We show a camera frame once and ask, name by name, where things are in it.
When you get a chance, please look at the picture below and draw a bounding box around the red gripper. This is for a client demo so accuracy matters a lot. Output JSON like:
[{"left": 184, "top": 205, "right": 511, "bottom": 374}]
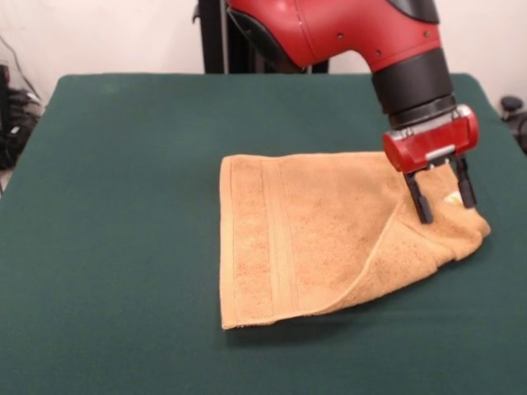
[{"left": 381, "top": 105, "right": 481, "bottom": 225}]

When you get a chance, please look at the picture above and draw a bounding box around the tan terry towel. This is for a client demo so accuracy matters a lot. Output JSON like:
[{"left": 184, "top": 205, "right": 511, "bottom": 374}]
[{"left": 218, "top": 151, "right": 492, "bottom": 331}]

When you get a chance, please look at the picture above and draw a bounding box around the dark chair base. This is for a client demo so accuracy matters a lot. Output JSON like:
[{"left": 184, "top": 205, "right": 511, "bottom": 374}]
[{"left": 499, "top": 95, "right": 527, "bottom": 156}]

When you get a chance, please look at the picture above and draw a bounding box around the black metal stand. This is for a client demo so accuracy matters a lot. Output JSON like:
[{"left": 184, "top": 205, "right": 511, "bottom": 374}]
[{"left": 191, "top": 0, "right": 333, "bottom": 75}]

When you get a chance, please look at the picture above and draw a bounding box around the dark green table cloth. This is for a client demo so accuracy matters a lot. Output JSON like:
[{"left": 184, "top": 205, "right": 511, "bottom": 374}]
[{"left": 0, "top": 72, "right": 527, "bottom": 395}]

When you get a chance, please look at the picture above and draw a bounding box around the black equipment clutter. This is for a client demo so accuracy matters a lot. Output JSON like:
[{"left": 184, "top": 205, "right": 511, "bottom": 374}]
[{"left": 0, "top": 63, "right": 44, "bottom": 170}]

